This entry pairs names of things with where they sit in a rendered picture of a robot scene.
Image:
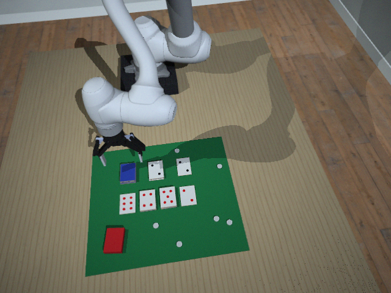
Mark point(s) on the green felt card mat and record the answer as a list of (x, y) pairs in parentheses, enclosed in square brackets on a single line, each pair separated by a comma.
[(193, 225)]

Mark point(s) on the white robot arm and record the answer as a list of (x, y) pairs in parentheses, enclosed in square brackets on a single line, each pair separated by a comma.
[(145, 104)]

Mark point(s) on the red card stack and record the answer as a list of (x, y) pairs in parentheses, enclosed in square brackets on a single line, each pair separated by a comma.
[(114, 240)]

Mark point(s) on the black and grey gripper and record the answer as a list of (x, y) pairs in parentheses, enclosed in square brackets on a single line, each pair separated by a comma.
[(122, 139)]

